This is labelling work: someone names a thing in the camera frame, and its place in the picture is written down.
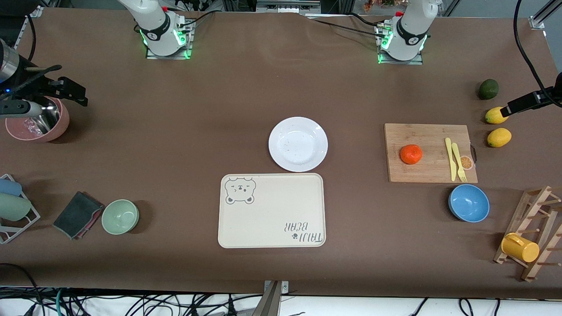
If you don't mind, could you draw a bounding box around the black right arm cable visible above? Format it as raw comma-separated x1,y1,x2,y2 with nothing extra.
12,15,63,88

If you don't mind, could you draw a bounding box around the white wire rack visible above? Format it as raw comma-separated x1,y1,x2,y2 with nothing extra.
0,174,41,244

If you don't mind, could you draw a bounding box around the yellow mug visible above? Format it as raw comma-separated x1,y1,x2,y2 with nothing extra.
501,233,540,263

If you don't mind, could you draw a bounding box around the dark green avocado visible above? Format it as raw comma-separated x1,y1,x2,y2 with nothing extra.
478,79,499,101

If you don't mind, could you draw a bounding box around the pale blue cup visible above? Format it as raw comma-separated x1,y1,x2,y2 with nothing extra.
0,179,22,197

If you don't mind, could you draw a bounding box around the metal camera mount strut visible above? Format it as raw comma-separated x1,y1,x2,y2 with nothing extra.
252,280,289,316

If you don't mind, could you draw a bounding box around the aluminium corner profile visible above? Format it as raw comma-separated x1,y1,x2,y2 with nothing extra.
529,0,562,30

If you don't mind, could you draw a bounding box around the black looped floor cable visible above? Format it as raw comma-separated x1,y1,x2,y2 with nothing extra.
0,262,44,316

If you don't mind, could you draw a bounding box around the yellow plastic fork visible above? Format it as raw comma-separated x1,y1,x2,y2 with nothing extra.
452,143,468,183

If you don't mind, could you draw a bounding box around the metal scoop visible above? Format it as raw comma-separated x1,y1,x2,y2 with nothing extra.
26,103,61,134

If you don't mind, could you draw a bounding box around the aluminium frame block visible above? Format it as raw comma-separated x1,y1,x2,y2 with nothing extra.
256,0,321,14

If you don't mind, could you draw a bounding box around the brown table cover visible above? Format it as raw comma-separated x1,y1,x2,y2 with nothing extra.
0,8,562,299

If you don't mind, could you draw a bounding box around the wooden mug rack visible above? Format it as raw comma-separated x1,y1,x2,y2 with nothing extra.
494,186,562,282

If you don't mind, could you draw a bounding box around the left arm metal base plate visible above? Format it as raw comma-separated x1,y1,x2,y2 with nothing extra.
377,24,424,65

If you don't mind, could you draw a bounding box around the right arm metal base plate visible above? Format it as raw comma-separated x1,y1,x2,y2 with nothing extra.
146,20,193,60

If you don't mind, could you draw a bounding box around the black right base cable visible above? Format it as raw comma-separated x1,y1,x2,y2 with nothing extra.
178,10,218,33

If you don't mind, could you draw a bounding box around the black base cable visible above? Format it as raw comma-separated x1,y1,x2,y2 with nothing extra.
305,13,389,40
178,10,218,33

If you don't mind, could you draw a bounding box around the yellow lemon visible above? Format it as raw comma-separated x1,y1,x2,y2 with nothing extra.
487,128,512,148
485,107,510,124

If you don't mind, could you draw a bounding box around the black left base cable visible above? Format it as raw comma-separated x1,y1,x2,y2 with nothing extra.
305,13,389,40

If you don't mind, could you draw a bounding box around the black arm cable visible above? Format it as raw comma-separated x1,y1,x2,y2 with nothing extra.
514,0,562,108
12,15,63,88

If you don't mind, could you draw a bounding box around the blue bowl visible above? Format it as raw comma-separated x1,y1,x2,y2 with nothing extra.
448,184,490,223

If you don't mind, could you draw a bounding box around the orange mandarin fruit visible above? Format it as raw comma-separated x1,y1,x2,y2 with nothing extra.
400,144,423,165

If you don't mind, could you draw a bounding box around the yellow plastic knife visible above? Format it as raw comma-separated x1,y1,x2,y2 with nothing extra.
445,137,458,182

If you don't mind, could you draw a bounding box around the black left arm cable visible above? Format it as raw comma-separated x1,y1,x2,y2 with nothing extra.
514,0,562,108

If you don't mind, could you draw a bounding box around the pale green cup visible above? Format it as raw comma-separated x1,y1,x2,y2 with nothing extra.
0,193,32,222

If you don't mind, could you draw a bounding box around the cream bear print tray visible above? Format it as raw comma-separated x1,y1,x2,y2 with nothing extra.
218,173,326,249

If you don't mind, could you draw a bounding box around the white round plate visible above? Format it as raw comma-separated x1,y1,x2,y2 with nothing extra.
268,116,328,172

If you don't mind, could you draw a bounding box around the pink bowl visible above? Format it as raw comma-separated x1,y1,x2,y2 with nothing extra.
5,97,70,143

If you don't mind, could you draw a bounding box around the pale green bowl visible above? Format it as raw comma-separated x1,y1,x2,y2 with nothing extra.
101,199,140,235

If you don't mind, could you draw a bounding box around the wooden cutting board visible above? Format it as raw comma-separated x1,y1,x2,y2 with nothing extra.
384,123,479,183

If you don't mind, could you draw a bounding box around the dark grey folded cloth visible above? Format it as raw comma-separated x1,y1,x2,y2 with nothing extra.
53,191,105,240

